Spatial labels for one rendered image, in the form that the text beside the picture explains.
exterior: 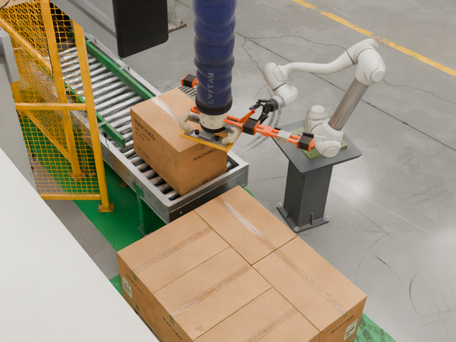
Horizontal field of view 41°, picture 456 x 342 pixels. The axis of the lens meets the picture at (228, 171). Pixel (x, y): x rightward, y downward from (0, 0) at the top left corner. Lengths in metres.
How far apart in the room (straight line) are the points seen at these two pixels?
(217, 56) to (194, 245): 1.22
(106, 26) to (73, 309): 0.52
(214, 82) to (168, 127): 0.70
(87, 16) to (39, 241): 0.50
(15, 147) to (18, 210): 3.65
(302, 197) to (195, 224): 0.92
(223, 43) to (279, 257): 1.37
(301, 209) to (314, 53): 2.56
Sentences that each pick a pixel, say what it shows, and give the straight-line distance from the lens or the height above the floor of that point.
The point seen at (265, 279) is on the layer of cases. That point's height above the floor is 0.54.
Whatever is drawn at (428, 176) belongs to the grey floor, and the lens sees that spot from 5.51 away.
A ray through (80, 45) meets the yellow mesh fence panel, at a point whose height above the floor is 1.48.
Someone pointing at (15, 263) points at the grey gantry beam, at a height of 3.22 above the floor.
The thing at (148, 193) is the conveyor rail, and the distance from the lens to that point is 4.29.
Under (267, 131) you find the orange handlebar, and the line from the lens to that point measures 3.70.
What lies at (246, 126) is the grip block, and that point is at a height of 1.23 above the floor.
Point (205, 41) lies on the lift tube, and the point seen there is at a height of 1.79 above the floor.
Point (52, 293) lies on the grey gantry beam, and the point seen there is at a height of 3.22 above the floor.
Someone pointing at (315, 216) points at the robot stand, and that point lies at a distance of 4.82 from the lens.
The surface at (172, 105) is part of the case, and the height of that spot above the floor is 0.95.
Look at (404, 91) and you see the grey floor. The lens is 6.45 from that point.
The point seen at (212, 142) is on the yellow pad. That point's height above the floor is 1.10.
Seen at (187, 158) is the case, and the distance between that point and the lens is 4.03.
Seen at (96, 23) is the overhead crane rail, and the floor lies 3.12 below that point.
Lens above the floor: 3.54
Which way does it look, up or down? 43 degrees down
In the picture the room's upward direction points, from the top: 2 degrees clockwise
